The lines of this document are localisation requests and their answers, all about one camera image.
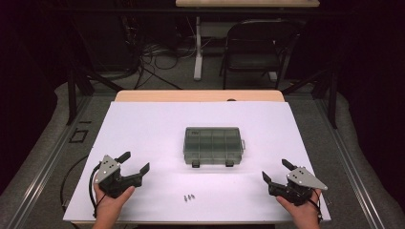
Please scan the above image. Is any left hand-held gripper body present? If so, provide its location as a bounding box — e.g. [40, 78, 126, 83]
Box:
[94, 155, 142, 198]

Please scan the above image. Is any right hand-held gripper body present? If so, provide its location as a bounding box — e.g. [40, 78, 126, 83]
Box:
[268, 165, 329, 206]

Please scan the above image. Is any grey plastic compartment box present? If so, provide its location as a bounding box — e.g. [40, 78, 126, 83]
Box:
[182, 126, 246, 169]

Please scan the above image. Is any person's left hand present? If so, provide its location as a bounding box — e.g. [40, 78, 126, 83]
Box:
[93, 184, 137, 222]

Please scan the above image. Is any person's right hand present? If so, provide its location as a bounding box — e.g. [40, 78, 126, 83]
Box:
[275, 190, 321, 223]

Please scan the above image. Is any white board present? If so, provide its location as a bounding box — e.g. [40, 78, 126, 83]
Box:
[62, 100, 331, 223]

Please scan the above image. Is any wooden table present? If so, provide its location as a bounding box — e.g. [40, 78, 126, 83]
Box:
[114, 89, 286, 103]

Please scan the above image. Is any black folding chair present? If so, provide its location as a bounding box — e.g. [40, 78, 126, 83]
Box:
[219, 19, 302, 91]

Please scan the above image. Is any wooden desk with white legs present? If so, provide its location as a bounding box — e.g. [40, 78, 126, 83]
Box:
[175, 0, 321, 82]

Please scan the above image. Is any left hand-held gripper cable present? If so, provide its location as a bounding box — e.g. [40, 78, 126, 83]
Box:
[88, 163, 103, 219]

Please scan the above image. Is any hand-held gripper cable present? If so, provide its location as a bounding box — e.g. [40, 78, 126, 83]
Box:
[313, 189, 324, 222]
[88, 163, 103, 219]

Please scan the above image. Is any right hand-held gripper cable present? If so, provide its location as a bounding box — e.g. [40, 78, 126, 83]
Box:
[313, 189, 324, 222]

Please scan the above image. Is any thin black cable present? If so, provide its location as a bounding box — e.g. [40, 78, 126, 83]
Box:
[59, 155, 90, 213]

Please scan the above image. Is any aluminium rail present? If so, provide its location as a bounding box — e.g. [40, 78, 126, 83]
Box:
[313, 98, 387, 229]
[6, 94, 94, 229]

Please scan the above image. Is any black metal frame stand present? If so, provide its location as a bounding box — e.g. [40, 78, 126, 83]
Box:
[281, 63, 339, 130]
[65, 60, 125, 126]

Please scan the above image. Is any tangle of black cables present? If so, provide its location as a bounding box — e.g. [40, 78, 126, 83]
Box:
[120, 15, 199, 91]

